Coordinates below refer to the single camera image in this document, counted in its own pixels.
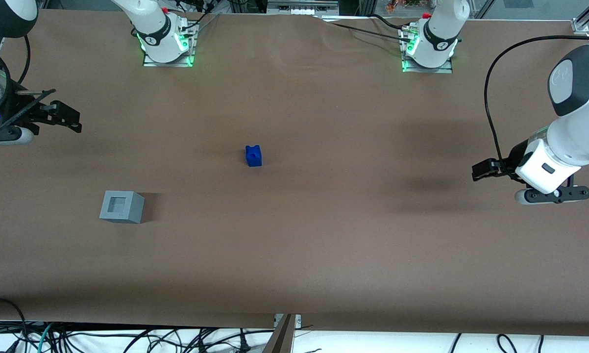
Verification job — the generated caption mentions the grey device behind table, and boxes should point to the grey device behind table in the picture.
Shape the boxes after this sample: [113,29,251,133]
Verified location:
[268,0,339,15]

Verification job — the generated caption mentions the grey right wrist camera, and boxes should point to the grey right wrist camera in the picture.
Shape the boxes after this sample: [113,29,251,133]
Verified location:
[0,126,34,146]

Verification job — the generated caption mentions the black looped floor cable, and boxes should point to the black looped floor cable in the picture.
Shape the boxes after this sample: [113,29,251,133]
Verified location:
[0,298,28,344]

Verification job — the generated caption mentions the black cable across cover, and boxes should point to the black cable across cover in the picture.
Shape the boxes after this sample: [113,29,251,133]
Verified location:
[319,17,417,45]

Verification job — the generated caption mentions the tangled black floor cables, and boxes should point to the tangled black floor cables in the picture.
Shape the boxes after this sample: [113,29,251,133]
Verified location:
[30,326,275,353]

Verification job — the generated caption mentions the black hanging cable loop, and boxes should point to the black hanging cable loop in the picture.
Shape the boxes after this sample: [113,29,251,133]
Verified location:
[497,334,519,353]

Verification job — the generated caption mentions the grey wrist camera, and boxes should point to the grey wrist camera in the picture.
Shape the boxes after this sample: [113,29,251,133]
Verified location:
[515,186,589,205]
[0,126,34,146]

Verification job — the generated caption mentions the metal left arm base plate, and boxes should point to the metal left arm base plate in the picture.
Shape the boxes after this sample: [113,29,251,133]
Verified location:
[401,29,454,74]

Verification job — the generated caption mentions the aluminium profile bar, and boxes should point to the aluminium profile bar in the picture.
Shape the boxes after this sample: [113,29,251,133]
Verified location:
[261,314,296,353]

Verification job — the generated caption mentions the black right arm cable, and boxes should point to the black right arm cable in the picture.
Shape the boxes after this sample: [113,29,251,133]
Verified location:
[0,34,56,137]

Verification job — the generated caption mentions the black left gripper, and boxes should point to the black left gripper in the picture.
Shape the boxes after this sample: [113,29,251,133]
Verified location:
[472,141,531,182]

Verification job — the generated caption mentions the gray square base block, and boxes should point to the gray square base block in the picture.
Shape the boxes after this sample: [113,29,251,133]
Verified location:
[99,190,145,225]

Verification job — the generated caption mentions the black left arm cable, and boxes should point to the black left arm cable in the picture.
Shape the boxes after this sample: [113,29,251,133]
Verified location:
[484,35,589,170]

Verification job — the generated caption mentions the orange background object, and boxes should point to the orange background object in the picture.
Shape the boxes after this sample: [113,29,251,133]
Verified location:
[387,0,425,13]

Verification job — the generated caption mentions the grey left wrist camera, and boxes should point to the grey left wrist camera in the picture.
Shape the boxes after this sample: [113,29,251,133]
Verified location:
[515,186,589,205]

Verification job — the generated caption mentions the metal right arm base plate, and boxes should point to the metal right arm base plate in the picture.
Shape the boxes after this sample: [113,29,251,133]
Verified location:
[143,22,196,68]

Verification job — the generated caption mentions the brown table cover sheet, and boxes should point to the brown table cover sheet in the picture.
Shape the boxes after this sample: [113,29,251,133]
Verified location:
[0,9,589,337]

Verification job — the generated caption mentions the teal floor cable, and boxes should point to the teal floor cable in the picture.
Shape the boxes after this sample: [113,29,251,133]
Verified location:
[36,323,55,353]

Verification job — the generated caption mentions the black cable at arm base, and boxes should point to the black cable at arm base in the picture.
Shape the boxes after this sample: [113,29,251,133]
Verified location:
[179,0,221,37]

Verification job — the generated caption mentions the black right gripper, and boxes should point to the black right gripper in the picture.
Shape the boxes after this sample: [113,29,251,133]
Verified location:
[0,93,83,134]

